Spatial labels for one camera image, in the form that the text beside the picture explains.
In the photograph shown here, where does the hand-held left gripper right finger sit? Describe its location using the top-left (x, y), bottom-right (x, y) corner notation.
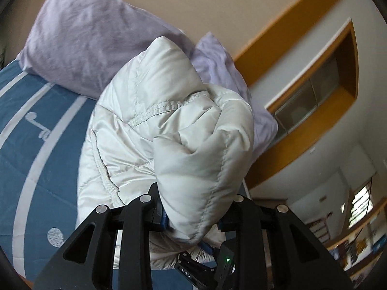
top-left (218, 193), bottom-right (354, 290)

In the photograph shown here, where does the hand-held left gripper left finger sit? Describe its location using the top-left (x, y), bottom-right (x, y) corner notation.
top-left (33, 183), bottom-right (168, 290)

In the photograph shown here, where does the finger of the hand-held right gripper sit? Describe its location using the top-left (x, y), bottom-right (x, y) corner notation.
top-left (198, 240), bottom-right (220, 255)

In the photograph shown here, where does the white puffer jacket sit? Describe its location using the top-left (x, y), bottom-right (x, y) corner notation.
top-left (75, 36), bottom-right (255, 271)

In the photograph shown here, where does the wooden framed glass door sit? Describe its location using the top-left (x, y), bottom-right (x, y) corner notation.
top-left (234, 0), bottom-right (364, 189)

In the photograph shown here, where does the barred window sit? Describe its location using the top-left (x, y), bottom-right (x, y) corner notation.
top-left (347, 182), bottom-right (375, 229)

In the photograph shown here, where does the wooden bookshelf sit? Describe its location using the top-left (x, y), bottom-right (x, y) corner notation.
top-left (308, 199), bottom-right (387, 288)

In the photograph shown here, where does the crumpled lilac pillow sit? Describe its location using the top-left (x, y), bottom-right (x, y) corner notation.
top-left (189, 31), bottom-right (279, 161)

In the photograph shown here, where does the bed with blue striped sheet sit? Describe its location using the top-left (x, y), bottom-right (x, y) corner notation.
top-left (0, 59), bottom-right (122, 285)

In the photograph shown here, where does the large lilac pillow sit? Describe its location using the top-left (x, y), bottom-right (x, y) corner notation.
top-left (16, 0), bottom-right (194, 100)

